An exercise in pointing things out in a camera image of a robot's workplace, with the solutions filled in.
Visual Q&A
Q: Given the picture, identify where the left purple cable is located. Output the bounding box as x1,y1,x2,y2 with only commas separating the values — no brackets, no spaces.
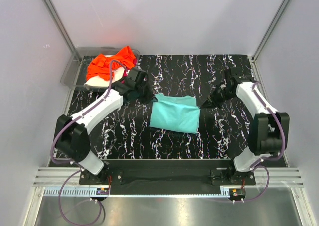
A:
49,59,130,225

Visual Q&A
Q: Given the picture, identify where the aluminium front rail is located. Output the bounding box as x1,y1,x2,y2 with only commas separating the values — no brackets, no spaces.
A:
33,167,303,188

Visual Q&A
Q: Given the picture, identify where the aluminium frame post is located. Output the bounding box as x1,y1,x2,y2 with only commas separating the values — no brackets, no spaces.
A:
252,0,300,61
42,0,75,52

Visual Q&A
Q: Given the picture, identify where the white t shirt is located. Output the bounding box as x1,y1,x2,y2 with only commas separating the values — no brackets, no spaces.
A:
84,67,129,88

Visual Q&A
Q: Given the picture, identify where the teal t shirt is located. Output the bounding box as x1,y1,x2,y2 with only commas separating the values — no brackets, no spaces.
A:
149,93,200,134

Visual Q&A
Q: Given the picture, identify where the purple cable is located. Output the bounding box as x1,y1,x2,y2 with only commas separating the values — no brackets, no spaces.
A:
49,59,130,225
229,80,286,203

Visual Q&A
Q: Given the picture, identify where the grey slotted cable duct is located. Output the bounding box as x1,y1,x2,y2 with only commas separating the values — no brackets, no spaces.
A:
44,186,234,198

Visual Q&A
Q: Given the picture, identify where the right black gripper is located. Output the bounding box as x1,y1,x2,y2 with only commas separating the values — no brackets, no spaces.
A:
198,85,235,110

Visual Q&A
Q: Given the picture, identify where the right aluminium frame post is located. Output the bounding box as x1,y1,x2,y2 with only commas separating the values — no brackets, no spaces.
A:
252,0,300,61

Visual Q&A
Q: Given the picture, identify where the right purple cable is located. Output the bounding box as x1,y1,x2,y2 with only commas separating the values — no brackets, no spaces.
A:
229,80,286,203

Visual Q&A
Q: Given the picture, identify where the orange t shirt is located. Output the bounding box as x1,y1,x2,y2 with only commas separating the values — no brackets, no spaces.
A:
86,46,137,81

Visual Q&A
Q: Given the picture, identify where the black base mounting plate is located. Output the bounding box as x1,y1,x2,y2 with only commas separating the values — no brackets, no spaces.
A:
79,159,254,192

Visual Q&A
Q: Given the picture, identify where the left aluminium frame post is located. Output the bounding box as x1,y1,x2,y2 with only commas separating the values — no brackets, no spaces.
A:
42,0,75,52

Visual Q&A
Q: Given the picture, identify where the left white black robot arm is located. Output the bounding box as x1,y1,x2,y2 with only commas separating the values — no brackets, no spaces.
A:
51,67,157,184

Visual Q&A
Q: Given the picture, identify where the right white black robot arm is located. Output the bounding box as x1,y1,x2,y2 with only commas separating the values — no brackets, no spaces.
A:
200,67,290,185

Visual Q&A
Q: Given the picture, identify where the clear grey plastic bin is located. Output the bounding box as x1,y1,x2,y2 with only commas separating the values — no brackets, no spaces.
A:
60,46,140,92

